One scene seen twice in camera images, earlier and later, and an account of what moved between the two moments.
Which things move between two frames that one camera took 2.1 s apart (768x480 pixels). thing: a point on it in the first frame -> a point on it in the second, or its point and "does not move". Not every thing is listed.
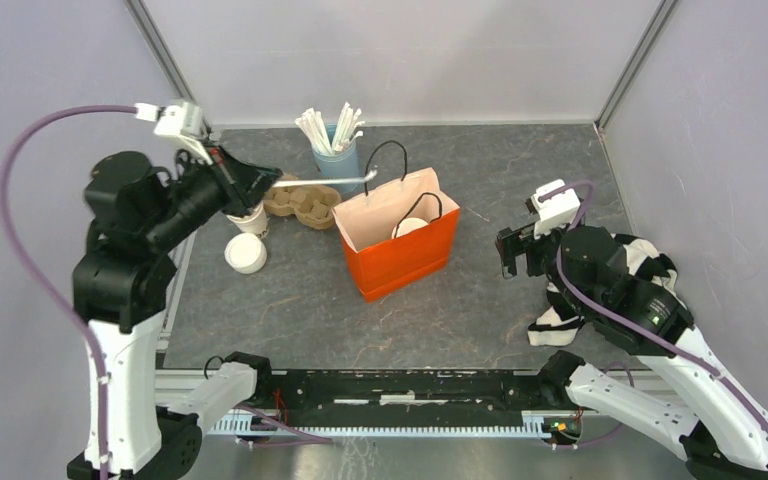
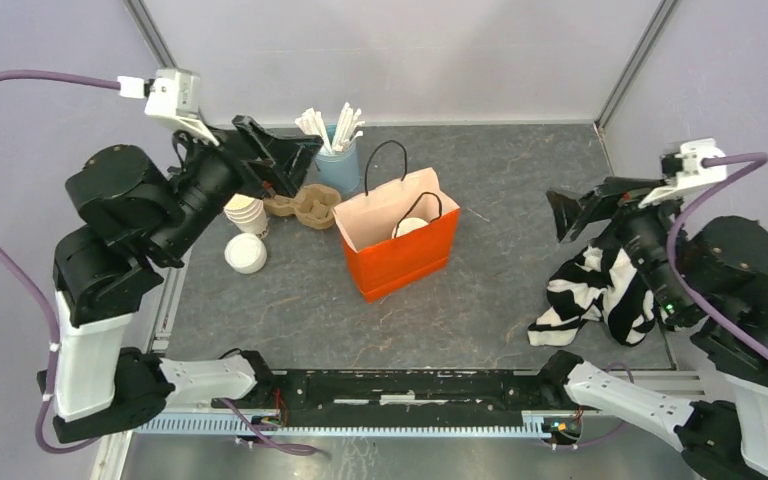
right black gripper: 510,242 -> 619,197
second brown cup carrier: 311,205 does not move
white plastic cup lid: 407,225 does not move
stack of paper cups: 257,222 does not move
